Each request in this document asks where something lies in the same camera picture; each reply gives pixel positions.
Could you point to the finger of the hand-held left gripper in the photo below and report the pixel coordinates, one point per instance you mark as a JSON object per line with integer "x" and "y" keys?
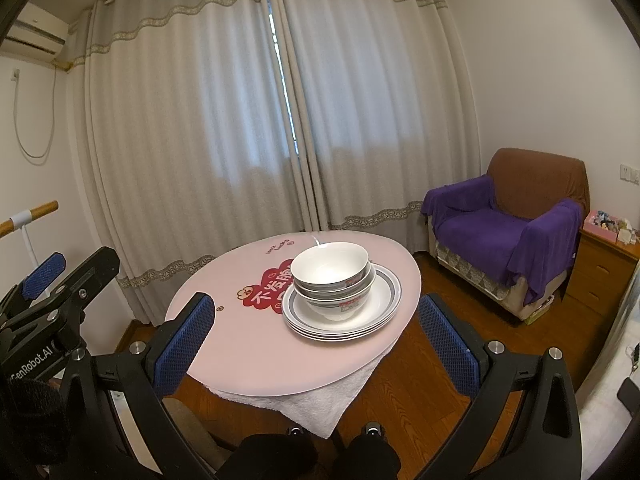
{"x": 45, "y": 270}
{"x": 95, "y": 275}

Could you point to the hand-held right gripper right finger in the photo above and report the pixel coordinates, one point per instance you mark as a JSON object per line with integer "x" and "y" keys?
{"x": 450, "y": 355}

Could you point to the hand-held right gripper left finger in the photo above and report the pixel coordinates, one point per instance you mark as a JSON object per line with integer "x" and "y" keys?
{"x": 185, "y": 345}

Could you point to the white plate grey rim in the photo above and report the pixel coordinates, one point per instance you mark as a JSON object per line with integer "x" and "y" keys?
{"x": 385, "y": 292}
{"x": 340, "y": 339}
{"x": 345, "y": 334}

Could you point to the white bowl grey band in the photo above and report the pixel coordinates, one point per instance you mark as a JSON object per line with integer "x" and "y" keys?
{"x": 335, "y": 310}
{"x": 327, "y": 265}
{"x": 365, "y": 286}

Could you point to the person's left forearm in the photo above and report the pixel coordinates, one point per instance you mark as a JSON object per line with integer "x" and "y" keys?
{"x": 30, "y": 415}

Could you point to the round pink printed table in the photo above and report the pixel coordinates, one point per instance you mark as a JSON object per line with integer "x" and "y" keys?
{"x": 240, "y": 340}

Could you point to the purple blanket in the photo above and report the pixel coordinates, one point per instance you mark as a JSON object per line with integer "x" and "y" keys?
{"x": 475, "y": 230}

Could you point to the person's right leg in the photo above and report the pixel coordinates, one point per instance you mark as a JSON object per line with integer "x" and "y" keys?
{"x": 370, "y": 460}

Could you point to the person's leg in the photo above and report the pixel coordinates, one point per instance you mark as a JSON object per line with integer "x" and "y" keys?
{"x": 370, "y": 460}
{"x": 275, "y": 460}

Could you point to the white towel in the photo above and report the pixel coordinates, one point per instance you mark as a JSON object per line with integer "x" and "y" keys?
{"x": 320, "y": 405}

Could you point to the person's left leg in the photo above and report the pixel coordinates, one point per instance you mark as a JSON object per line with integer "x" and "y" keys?
{"x": 275, "y": 460}

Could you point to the bed with printed sheet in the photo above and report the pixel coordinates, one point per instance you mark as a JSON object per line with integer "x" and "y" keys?
{"x": 607, "y": 400}

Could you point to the wooden nightstand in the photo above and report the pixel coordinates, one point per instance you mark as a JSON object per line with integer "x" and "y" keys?
{"x": 600, "y": 270}

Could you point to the black phone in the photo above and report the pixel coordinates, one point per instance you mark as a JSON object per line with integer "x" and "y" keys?
{"x": 630, "y": 396}

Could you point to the brown armchair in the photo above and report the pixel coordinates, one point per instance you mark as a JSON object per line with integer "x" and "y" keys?
{"x": 535, "y": 180}

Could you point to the pink tissue box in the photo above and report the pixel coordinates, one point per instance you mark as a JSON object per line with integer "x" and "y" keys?
{"x": 600, "y": 221}

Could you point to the small white box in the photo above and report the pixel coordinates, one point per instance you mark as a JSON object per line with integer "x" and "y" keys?
{"x": 626, "y": 232}

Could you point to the white air conditioner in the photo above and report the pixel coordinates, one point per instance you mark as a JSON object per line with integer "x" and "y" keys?
{"x": 37, "y": 30}

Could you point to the wooden pole white bracket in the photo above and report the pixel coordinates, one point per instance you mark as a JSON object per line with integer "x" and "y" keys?
{"x": 42, "y": 208}

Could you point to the wall socket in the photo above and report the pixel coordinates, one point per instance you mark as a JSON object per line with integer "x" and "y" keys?
{"x": 628, "y": 173}

